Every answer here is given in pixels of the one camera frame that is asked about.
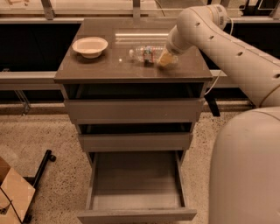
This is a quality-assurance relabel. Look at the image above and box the white paper bowl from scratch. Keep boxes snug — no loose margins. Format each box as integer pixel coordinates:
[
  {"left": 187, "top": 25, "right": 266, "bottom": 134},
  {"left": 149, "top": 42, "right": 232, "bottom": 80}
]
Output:
[{"left": 72, "top": 37, "right": 108, "bottom": 59}]

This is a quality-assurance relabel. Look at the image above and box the cardboard box left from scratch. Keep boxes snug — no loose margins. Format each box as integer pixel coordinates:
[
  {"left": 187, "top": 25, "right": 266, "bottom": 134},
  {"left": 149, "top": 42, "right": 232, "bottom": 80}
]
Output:
[{"left": 0, "top": 157, "right": 35, "bottom": 224}]

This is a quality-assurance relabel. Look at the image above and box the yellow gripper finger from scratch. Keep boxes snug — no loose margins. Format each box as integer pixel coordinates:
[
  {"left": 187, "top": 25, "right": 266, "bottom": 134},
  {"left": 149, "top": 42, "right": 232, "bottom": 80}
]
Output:
[{"left": 157, "top": 48, "right": 174, "bottom": 67}]

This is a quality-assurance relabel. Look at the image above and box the grey drawer cabinet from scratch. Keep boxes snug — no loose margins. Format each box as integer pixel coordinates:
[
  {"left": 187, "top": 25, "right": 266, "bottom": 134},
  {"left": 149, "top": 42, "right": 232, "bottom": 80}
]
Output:
[{"left": 53, "top": 18, "right": 214, "bottom": 165}]

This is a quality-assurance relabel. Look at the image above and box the grey bottom drawer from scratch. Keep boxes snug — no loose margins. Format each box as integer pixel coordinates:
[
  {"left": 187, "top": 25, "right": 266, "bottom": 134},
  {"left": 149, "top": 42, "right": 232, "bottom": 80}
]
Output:
[{"left": 77, "top": 151, "right": 196, "bottom": 224}]

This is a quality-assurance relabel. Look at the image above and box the grey top drawer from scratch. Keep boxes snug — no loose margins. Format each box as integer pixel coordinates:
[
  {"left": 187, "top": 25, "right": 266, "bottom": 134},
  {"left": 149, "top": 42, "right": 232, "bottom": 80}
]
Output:
[{"left": 63, "top": 83, "right": 205, "bottom": 125}]

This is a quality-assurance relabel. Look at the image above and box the grey middle drawer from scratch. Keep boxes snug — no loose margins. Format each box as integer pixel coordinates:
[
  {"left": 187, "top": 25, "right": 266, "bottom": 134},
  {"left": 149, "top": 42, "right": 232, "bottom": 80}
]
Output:
[{"left": 78, "top": 122, "right": 193, "bottom": 152}]

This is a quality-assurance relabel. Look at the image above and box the clear plastic water bottle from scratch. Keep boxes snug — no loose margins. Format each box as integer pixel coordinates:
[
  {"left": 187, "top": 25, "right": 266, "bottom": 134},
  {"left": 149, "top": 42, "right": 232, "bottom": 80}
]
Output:
[{"left": 129, "top": 45, "right": 178, "bottom": 66}]

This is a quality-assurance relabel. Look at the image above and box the black stand leg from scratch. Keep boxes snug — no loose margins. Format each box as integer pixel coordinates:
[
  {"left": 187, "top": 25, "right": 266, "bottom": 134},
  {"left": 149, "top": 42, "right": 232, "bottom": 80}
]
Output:
[{"left": 23, "top": 150, "right": 56, "bottom": 224}]

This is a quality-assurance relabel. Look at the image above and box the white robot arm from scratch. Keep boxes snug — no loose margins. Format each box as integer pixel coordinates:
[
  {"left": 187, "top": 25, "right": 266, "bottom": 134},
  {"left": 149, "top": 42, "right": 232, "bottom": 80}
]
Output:
[{"left": 159, "top": 4, "right": 280, "bottom": 224}]

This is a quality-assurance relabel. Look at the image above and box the grey drawer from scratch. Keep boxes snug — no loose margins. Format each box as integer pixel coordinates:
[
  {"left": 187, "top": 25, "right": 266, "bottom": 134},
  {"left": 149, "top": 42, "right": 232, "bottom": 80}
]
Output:
[
  {"left": 78, "top": 122, "right": 193, "bottom": 152},
  {"left": 77, "top": 151, "right": 196, "bottom": 224},
  {"left": 63, "top": 83, "right": 205, "bottom": 125}
]

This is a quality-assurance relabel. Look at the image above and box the black cable left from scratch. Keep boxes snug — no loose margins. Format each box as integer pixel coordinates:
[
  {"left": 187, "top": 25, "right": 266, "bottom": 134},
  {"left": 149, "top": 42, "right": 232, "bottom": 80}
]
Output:
[{"left": 0, "top": 186, "right": 24, "bottom": 224}]

